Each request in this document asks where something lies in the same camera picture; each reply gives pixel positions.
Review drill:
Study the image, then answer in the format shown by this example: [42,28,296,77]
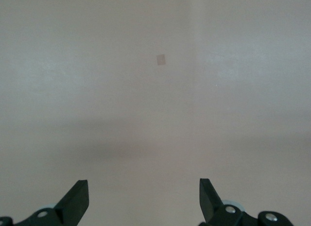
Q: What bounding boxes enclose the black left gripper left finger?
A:
[24,179,89,226]

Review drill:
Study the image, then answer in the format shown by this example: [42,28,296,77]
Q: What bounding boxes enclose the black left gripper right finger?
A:
[199,178,245,226]

